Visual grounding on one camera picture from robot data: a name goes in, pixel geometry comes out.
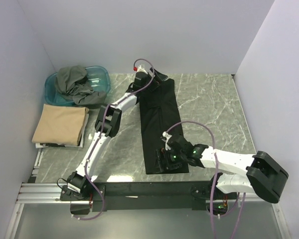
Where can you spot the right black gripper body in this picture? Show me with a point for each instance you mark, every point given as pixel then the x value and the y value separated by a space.
pixel 174 159

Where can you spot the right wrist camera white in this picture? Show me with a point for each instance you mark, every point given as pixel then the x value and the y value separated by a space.
pixel 165 138

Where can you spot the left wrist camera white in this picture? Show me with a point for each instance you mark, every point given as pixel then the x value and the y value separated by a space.
pixel 140 68

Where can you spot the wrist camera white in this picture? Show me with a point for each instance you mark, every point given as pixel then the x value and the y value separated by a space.
pixel 140 68
pixel 165 138

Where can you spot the aluminium frame rail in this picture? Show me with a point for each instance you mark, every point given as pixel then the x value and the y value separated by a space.
pixel 51 193

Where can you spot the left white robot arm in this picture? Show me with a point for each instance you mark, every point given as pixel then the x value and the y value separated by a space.
pixel 107 126

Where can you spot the black t shirt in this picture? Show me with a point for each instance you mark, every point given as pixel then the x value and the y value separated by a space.
pixel 158 112

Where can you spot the folded tan t shirt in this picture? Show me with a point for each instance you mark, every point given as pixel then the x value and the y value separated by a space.
pixel 61 125

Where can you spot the teal plastic bin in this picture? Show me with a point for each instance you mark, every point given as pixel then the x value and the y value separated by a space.
pixel 98 78

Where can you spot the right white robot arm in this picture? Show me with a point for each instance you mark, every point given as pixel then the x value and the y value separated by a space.
pixel 256 173

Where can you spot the grey t shirt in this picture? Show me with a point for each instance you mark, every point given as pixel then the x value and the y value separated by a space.
pixel 72 83

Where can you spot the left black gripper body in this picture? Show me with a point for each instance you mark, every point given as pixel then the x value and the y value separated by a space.
pixel 154 83

